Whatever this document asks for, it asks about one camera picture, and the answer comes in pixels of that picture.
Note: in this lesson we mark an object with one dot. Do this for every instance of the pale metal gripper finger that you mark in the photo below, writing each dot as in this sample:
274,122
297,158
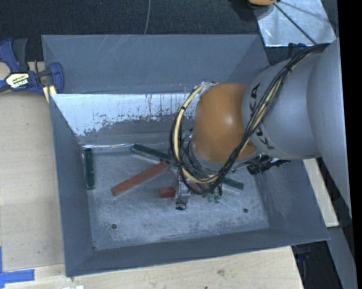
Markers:
181,206

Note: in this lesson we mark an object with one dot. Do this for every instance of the small red-brown block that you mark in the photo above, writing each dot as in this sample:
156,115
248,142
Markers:
166,192

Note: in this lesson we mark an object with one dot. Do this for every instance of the grey metal bin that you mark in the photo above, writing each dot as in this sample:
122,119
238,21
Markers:
161,222

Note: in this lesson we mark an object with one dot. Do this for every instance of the red-brown flat block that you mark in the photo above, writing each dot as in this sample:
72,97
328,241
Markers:
138,179

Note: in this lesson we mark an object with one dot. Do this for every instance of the dark green flat block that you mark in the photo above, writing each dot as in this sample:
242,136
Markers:
89,168
150,153
234,183

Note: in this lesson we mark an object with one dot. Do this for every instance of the pale wood board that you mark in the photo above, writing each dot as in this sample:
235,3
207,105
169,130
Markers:
26,182

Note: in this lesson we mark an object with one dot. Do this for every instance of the black cylinder on white bracket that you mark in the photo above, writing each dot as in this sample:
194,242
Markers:
263,166

